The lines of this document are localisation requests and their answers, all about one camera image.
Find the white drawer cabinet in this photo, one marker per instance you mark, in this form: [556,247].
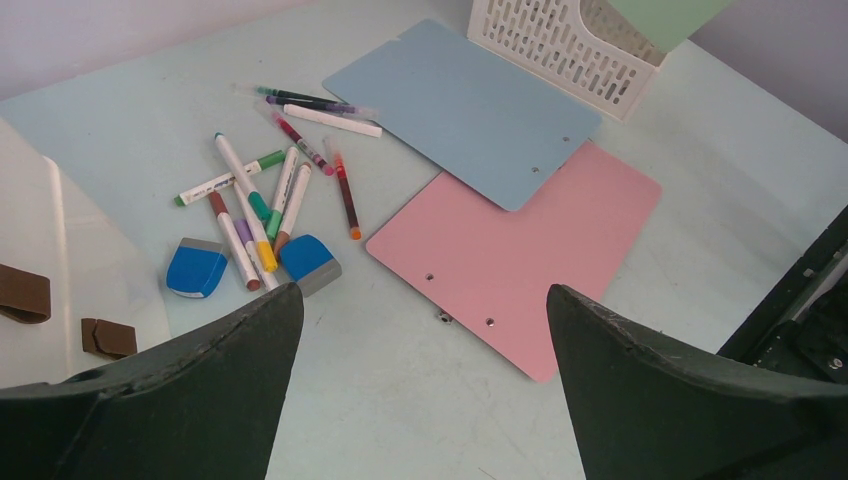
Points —
[51,228]

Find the white marker brown cap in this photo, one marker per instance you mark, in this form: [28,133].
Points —
[244,265]

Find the white marker yellow cap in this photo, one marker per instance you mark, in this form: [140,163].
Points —
[264,249]

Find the red transparent pen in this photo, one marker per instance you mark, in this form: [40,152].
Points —
[278,120]

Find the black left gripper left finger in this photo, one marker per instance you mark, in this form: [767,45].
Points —
[203,405]

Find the white marker green cap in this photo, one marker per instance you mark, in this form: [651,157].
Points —
[216,184]

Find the blue eraser right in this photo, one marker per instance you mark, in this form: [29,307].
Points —
[309,264]

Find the white perforated file organizer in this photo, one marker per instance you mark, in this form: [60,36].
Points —
[585,48]

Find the blue clipboard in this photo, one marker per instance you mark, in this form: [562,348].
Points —
[498,128]

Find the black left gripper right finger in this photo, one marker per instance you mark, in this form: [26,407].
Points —
[644,405]

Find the pink clipboard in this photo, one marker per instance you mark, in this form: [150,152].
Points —
[491,269]

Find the green transparent pen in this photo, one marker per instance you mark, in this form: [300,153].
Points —
[264,91]

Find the white chalk stick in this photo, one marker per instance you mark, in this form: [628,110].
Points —
[333,121]

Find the white marker teal tip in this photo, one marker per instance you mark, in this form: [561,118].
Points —
[238,169]

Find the blue eraser left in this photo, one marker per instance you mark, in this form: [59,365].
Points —
[196,268]

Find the blue eraser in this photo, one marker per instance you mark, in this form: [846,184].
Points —
[309,264]
[196,268]

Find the white marker green tip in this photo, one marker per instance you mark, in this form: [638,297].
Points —
[281,192]

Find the white marker purple cap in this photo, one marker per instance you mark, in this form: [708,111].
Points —
[268,280]

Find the white marker brown tip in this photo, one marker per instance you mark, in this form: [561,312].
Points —
[292,208]

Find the red pen orange cap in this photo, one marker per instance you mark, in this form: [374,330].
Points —
[341,174]

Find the green clipboard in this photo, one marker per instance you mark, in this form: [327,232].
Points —
[668,23]

